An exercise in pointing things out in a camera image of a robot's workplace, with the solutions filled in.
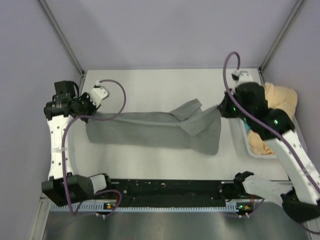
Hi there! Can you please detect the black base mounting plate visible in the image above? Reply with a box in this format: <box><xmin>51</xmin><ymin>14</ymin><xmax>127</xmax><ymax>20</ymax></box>
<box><xmin>84</xmin><ymin>177</ymin><xmax>266</xmax><ymax>208</ymax></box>

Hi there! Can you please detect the grey slotted cable duct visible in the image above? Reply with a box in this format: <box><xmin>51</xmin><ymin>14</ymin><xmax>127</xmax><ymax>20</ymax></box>
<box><xmin>49</xmin><ymin>201</ymin><xmax>254</xmax><ymax>214</ymax></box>

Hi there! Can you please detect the white laundry basket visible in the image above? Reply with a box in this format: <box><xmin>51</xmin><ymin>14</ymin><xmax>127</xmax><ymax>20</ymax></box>
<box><xmin>228</xmin><ymin>118</ymin><xmax>277</xmax><ymax>160</ymax></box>

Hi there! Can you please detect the right aluminium corner post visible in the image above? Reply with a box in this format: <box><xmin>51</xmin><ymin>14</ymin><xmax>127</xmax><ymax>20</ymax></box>
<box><xmin>258</xmin><ymin>0</ymin><xmax>306</xmax><ymax>74</ymax></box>

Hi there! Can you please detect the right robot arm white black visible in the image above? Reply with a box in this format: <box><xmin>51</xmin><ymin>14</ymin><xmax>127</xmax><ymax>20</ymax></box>
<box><xmin>218</xmin><ymin>82</ymin><xmax>320</xmax><ymax>224</ymax></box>

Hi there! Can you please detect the grey t shirt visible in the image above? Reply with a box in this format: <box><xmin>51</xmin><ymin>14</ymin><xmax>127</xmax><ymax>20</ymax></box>
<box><xmin>85</xmin><ymin>99</ymin><xmax>222</xmax><ymax>156</ymax></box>

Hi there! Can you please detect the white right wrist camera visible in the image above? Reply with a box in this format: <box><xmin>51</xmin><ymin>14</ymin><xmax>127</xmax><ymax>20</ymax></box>
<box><xmin>231</xmin><ymin>69</ymin><xmax>254</xmax><ymax>85</ymax></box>

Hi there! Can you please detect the yellow t shirt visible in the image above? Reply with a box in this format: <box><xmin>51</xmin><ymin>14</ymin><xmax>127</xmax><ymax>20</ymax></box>
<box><xmin>244</xmin><ymin>82</ymin><xmax>298</xmax><ymax>156</ymax></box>

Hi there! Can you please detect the left aluminium corner post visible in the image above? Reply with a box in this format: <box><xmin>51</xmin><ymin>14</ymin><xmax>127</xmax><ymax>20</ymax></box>
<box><xmin>36</xmin><ymin>0</ymin><xmax>85</xmax><ymax>77</ymax></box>

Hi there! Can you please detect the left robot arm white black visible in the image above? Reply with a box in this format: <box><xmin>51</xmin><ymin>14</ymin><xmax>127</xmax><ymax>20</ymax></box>
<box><xmin>41</xmin><ymin>80</ymin><xmax>114</xmax><ymax>207</ymax></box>

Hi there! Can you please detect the aluminium corner post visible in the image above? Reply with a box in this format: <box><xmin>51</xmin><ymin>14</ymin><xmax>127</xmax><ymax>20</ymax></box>
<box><xmin>36</xmin><ymin>0</ymin><xmax>85</xmax><ymax>77</ymax></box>
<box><xmin>258</xmin><ymin>0</ymin><xmax>306</xmax><ymax>74</ymax></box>

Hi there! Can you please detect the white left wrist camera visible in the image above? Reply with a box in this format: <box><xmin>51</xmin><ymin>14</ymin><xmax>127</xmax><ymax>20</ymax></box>
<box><xmin>88</xmin><ymin>81</ymin><xmax>110</xmax><ymax>106</ymax></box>

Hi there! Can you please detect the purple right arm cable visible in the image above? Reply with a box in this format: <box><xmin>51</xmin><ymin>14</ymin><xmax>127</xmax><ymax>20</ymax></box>
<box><xmin>222</xmin><ymin>51</ymin><xmax>320</xmax><ymax>235</ymax></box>

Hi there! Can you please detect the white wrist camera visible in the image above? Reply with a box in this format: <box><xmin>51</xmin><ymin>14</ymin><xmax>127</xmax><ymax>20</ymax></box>
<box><xmin>88</xmin><ymin>81</ymin><xmax>110</xmax><ymax>106</ymax></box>
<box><xmin>231</xmin><ymin>69</ymin><xmax>254</xmax><ymax>85</ymax></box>

